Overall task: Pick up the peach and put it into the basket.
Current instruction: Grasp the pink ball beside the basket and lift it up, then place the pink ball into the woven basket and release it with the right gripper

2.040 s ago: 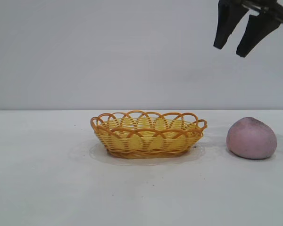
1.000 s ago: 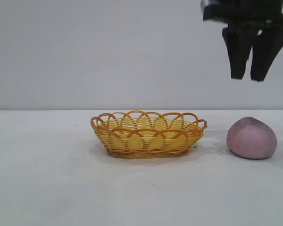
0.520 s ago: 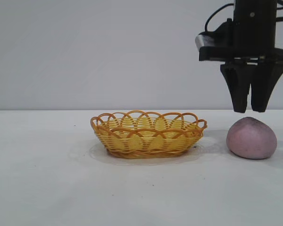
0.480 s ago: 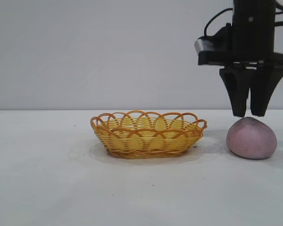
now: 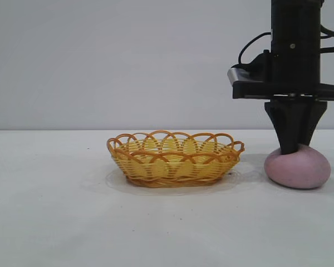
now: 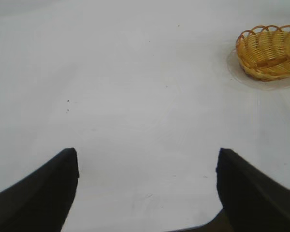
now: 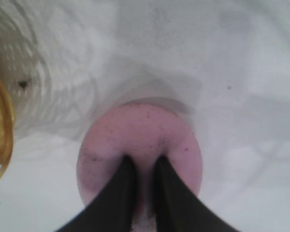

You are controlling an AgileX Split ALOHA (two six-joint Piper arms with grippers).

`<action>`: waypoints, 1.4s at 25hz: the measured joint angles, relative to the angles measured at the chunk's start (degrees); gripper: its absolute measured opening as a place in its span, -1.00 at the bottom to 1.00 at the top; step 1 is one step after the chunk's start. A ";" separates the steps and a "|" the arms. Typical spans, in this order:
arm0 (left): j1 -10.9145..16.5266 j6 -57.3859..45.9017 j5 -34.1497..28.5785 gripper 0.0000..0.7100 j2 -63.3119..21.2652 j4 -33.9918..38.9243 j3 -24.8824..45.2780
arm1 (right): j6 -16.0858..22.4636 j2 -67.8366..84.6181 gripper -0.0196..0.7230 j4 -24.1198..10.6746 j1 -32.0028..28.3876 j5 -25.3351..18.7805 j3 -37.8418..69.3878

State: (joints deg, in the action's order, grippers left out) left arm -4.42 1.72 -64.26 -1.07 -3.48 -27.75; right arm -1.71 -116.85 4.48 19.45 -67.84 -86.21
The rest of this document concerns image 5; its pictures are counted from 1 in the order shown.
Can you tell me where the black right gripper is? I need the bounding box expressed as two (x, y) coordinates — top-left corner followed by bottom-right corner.
(232, 38), (334, 155)

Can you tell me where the pink peach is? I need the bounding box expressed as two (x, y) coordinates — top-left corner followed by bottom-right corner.
(264, 144), (331, 190)

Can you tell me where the yellow woven wicker basket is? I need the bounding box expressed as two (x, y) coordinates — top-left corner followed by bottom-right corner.
(106, 130), (245, 189)

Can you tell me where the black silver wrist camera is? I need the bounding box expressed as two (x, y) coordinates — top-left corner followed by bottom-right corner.
(227, 50), (271, 85)

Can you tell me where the black camera cable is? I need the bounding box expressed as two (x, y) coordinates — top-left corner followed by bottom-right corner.
(238, 31), (272, 67)

